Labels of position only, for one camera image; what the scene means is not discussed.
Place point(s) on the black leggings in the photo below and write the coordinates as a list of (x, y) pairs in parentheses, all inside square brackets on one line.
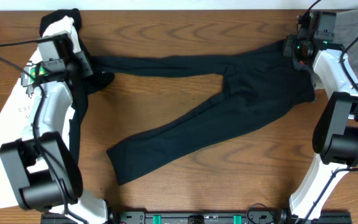
[(258, 88)]

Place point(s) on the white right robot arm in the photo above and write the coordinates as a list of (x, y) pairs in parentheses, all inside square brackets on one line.
[(335, 137)]

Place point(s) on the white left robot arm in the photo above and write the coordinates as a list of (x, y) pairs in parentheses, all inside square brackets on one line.
[(40, 169)]

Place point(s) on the black garment under t-shirt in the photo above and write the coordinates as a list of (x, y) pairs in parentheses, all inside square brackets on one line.
[(70, 20)]

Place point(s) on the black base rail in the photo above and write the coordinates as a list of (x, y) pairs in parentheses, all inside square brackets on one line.
[(253, 216)]

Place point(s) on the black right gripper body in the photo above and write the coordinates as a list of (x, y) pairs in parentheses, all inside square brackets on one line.
[(294, 46)]

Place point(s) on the white printed t-shirt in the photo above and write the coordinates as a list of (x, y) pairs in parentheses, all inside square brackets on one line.
[(15, 114)]

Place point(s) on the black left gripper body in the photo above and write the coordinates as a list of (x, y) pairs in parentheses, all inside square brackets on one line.
[(81, 68)]

